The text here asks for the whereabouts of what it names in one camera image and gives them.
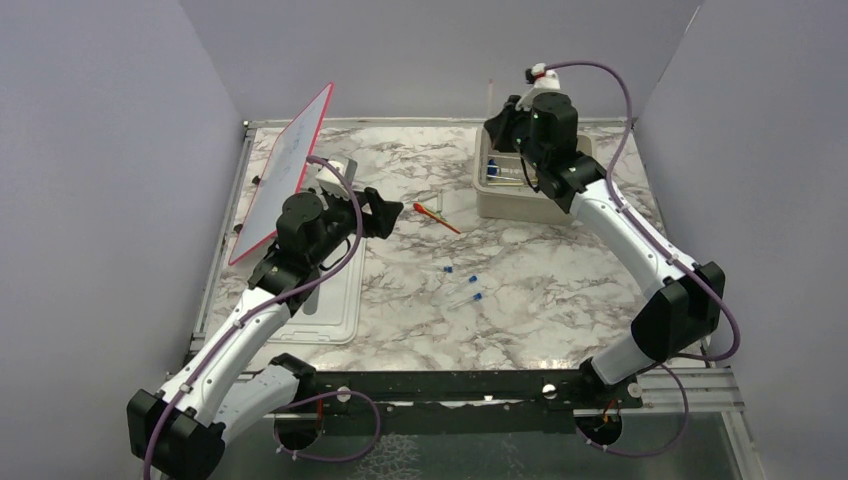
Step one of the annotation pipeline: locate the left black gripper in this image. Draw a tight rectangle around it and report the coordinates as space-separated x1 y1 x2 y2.
309 184 404 266

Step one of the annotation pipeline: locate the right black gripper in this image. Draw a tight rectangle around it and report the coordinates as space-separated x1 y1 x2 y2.
483 96 545 172

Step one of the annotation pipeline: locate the red plastic spoon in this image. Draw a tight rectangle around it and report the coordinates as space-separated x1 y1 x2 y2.
413 202 461 235

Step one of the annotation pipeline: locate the blue cap test tube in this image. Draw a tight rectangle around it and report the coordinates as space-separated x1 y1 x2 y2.
423 265 454 280
445 275 478 296
448 292 483 311

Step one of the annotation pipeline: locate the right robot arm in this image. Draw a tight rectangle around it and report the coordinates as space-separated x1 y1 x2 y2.
484 92 725 407

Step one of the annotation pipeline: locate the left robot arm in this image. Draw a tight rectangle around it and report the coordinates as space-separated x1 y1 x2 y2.
127 187 404 479

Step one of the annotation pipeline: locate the beige plastic bin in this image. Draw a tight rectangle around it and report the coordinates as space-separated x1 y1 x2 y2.
472 127 583 225

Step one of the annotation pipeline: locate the red framed whiteboard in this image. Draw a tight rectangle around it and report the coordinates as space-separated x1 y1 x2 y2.
227 82 335 266

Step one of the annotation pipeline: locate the white bin lid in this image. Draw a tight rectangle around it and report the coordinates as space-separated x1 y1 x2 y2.
269 240 367 345

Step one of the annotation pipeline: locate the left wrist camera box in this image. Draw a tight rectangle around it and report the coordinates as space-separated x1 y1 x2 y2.
316 157 358 200

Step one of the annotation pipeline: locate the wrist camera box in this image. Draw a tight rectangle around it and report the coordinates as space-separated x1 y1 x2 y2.
316 157 358 200
515 63 561 111

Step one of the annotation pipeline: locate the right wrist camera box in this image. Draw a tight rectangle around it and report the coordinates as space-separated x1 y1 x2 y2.
515 63 561 111

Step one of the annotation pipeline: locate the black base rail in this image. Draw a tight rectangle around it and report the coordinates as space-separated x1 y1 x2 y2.
251 368 664 439

